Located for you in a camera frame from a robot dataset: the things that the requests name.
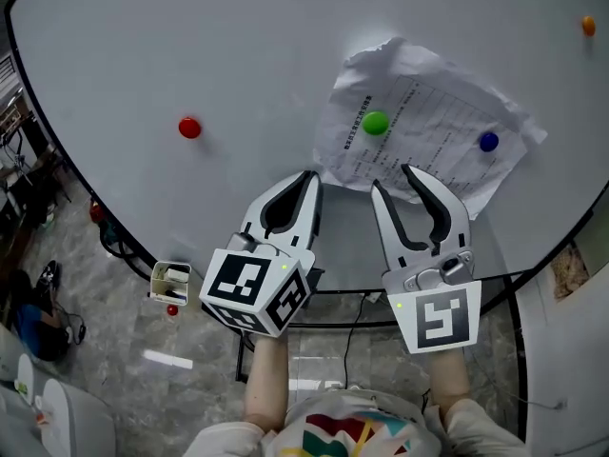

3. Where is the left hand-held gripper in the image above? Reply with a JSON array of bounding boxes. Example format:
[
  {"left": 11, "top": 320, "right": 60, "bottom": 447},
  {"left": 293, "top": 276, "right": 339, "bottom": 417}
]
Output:
[{"left": 198, "top": 169, "right": 325, "bottom": 338}]

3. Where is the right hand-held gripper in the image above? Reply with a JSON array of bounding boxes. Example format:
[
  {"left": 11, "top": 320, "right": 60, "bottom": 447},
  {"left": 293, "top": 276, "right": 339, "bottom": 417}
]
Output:
[{"left": 370, "top": 163, "right": 483, "bottom": 355}]

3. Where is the printed sheet of paper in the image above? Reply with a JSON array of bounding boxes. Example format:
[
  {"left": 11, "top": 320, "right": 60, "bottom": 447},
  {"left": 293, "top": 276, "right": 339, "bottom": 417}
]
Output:
[{"left": 313, "top": 36, "right": 549, "bottom": 221}]

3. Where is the white whiteboard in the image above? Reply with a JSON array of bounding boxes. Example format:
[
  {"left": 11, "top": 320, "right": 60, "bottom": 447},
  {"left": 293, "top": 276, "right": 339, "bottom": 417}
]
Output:
[{"left": 3, "top": 0, "right": 609, "bottom": 295}]

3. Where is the person's left forearm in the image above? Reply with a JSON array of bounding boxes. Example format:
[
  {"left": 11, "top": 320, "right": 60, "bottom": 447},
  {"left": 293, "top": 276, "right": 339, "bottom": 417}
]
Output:
[{"left": 243, "top": 334, "right": 292, "bottom": 433}]

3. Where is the person's right forearm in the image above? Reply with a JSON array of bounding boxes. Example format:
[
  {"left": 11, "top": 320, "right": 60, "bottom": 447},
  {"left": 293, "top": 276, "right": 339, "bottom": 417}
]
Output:
[{"left": 427, "top": 348, "right": 473, "bottom": 423}]

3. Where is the green round magnet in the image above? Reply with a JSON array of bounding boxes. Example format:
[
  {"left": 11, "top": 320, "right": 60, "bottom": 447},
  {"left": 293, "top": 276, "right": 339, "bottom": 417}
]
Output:
[{"left": 362, "top": 110, "right": 391, "bottom": 137}]

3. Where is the large red round magnet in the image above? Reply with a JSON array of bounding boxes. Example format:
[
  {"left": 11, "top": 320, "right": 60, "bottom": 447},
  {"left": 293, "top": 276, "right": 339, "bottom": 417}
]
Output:
[{"left": 178, "top": 116, "right": 203, "bottom": 140}]

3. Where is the white marker holder box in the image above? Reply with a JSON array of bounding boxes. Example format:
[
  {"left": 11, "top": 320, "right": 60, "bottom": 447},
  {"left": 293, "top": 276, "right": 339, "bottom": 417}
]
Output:
[{"left": 147, "top": 260, "right": 193, "bottom": 303}]

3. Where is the cork board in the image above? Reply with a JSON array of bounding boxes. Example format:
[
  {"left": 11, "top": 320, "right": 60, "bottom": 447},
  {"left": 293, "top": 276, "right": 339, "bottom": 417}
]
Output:
[{"left": 550, "top": 243, "right": 592, "bottom": 302}]

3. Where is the person's white patterned shirt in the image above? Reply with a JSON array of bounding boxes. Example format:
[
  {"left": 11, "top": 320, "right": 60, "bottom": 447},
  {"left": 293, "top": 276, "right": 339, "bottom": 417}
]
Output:
[{"left": 183, "top": 389, "right": 541, "bottom": 457}]

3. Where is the cluttered dark desk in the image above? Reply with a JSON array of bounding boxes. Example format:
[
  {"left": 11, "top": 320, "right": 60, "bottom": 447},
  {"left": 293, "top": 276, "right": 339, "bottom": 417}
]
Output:
[{"left": 0, "top": 54, "right": 73, "bottom": 230}]

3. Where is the white chair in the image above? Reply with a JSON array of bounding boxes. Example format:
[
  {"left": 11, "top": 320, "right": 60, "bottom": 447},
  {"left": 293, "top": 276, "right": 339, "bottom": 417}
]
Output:
[{"left": 0, "top": 324, "right": 117, "bottom": 457}]

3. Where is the black hanging cable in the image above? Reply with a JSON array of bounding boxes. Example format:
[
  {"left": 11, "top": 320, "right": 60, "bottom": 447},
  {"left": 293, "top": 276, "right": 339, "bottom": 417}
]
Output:
[{"left": 343, "top": 292, "right": 368, "bottom": 390}]

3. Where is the thin floor cable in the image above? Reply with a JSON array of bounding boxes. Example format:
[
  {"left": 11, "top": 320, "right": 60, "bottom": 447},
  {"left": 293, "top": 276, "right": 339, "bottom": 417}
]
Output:
[{"left": 468, "top": 359, "right": 569, "bottom": 411}]

